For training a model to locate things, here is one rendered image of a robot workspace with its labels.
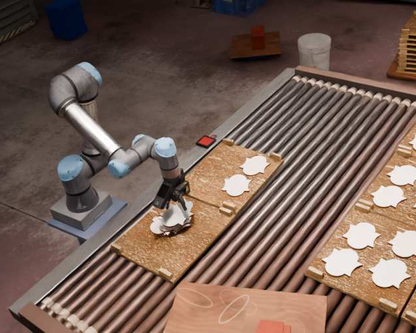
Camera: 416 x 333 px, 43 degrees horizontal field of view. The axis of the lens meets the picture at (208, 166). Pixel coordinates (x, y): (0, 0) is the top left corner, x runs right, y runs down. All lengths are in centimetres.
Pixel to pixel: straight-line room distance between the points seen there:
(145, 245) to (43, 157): 260
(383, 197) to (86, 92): 128
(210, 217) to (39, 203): 216
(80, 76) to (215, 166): 78
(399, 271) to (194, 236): 79
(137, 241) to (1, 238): 194
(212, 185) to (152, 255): 46
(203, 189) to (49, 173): 227
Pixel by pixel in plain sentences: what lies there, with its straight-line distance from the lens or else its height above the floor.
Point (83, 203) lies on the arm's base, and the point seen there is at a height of 98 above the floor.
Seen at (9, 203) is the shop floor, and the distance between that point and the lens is 431.
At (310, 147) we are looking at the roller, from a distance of 259.
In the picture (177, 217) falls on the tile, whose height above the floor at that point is 101.
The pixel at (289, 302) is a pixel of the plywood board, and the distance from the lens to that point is 178.
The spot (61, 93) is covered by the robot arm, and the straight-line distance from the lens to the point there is 208.
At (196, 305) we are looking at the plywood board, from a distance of 181.
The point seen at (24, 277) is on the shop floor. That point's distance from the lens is 366.
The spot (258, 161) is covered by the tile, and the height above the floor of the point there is 94.
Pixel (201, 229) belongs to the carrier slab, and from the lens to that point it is 219.
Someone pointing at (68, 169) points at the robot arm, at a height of 116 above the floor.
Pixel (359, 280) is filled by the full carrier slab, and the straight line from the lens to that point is 198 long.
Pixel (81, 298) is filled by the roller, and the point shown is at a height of 92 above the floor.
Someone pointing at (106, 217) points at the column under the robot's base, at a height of 87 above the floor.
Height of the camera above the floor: 246
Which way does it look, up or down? 37 degrees down
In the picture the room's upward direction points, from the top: 10 degrees counter-clockwise
